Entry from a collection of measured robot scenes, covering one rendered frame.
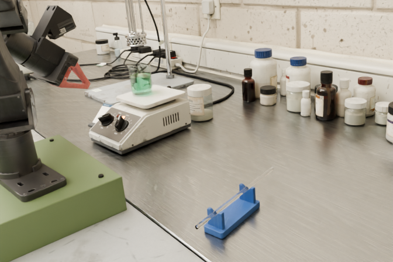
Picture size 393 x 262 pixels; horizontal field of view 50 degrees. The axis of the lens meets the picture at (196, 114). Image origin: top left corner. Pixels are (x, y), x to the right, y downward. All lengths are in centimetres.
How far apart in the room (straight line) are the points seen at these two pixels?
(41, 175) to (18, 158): 4
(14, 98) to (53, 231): 21
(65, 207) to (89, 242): 6
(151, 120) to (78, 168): 24
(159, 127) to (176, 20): 81
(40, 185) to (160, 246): 20
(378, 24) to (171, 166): 60
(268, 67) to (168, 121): 34
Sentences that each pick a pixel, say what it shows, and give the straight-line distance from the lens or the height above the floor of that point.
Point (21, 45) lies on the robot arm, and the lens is 85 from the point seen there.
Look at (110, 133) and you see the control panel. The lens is 92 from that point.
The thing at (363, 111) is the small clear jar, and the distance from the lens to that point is 98.
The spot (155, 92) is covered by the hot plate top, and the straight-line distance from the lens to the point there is 99.
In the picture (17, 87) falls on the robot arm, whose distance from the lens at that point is 69.
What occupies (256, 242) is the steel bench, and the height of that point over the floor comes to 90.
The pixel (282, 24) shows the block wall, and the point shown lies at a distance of 127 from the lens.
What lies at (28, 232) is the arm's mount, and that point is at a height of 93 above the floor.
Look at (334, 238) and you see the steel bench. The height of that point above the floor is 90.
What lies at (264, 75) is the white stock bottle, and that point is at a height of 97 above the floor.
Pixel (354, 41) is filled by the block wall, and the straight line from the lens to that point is 114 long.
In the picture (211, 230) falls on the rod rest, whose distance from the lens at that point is 61.
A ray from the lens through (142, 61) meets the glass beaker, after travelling 99.
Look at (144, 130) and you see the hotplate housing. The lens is 90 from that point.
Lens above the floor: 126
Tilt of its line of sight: 19 degrees down
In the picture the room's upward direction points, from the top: 5 degrees counter-clockwise
